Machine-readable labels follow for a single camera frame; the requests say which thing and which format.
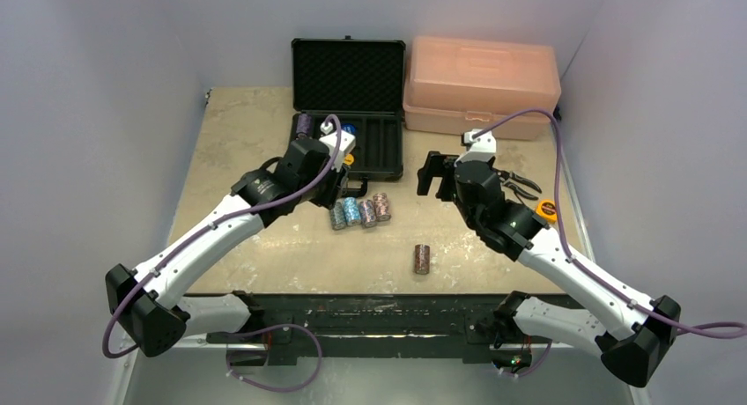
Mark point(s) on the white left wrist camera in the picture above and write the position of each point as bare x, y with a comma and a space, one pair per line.
340, 144

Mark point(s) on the pink blue chip stack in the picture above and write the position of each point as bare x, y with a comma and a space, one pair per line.
367, 213

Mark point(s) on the black handled pliers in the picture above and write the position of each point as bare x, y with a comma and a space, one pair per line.
522, 188

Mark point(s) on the light blue chip stack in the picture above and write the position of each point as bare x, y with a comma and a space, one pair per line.
351, 211

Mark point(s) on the black poker set case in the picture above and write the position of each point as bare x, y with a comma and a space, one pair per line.
362, 83

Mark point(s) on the grey green chip stack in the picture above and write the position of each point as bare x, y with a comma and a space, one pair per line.
337, 217

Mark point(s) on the translucent pink storage box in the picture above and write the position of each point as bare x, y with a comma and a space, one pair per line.
455, 85

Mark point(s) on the pink poker chip stack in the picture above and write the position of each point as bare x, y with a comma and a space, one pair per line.
381, 207

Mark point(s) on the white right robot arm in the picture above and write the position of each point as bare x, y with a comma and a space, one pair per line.
625, 328

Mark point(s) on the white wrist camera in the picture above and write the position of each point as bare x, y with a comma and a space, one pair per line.
480, 148
340, 144

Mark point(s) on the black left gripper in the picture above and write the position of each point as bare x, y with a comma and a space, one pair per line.
336, 179

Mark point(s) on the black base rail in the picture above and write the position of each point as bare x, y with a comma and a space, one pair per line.
447, 326

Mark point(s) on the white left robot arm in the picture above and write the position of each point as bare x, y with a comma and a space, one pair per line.
149, 304

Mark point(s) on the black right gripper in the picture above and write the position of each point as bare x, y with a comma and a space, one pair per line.
436, 176

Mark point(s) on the yellow tape measure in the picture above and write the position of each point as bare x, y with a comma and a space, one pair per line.
548, 210

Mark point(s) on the brown chip stack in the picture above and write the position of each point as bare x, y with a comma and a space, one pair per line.
421, 259

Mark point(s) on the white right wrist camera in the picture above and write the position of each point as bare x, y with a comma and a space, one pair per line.
480, 148

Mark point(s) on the purple chip stack upper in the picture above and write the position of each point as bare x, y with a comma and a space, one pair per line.
304, 125

